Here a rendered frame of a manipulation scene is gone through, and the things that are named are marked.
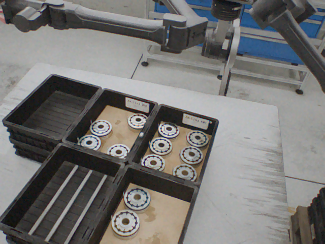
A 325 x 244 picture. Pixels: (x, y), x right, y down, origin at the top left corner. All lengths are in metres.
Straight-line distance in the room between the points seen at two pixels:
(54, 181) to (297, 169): 1.96
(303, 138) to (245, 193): 1.57
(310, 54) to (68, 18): 0.73
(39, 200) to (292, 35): 1.06
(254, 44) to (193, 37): 2.23
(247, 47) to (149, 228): 2.35
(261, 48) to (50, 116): 2.21
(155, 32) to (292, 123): 2.33
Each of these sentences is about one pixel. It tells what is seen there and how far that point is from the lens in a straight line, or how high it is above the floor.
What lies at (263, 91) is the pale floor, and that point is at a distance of 3.38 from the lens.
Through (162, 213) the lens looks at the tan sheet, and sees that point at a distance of 1.24.
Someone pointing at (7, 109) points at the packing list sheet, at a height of 0.70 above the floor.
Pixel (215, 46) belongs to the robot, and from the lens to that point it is 1.55.
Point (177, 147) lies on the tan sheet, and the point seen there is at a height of 0.83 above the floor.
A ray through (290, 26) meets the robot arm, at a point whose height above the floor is 1.53.
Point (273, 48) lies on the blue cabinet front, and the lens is 3.23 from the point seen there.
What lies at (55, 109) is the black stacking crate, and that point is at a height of 0.83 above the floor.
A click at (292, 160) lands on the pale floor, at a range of 2.78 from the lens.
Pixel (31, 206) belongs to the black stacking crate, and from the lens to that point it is 1.32.
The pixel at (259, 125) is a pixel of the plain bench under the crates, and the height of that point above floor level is 0.70.
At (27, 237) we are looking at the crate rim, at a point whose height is 0.93.
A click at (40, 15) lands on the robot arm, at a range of 1.05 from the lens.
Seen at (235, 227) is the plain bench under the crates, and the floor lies 0.70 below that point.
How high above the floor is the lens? 1.91
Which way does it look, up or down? 44 degrees down
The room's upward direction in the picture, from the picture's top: 6 degrees clockwise
